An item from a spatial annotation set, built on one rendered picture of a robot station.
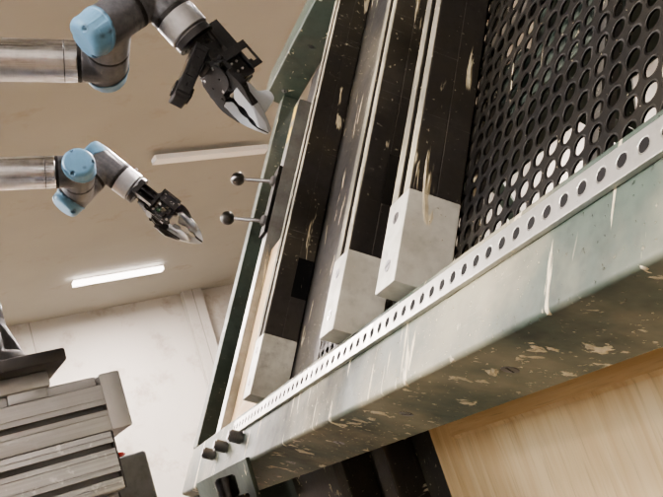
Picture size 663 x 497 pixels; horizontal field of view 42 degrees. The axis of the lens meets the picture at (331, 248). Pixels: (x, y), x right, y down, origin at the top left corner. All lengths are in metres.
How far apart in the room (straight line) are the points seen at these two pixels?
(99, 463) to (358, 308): 0.47
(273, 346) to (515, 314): 1.00
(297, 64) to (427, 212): 1.57
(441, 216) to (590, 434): 0.32
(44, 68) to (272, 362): 0.68
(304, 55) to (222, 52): 1.05
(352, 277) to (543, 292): 0.56
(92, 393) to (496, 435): 0.62
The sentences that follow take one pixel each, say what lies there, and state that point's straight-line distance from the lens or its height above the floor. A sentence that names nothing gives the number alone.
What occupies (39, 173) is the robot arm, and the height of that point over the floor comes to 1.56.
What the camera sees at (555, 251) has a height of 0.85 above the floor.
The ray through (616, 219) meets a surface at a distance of 0.66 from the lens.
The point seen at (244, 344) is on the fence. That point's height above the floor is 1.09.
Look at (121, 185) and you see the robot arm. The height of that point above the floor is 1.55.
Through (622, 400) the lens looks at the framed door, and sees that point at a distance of 1.07.
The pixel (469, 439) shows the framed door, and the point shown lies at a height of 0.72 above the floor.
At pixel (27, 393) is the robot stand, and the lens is 1.41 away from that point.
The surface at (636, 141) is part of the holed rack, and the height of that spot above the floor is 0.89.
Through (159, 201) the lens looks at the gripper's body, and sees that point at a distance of 2.20.
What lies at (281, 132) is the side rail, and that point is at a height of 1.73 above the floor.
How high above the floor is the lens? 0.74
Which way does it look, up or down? 14 degrees up
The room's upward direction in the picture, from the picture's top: 19 degrees counter-clockwise
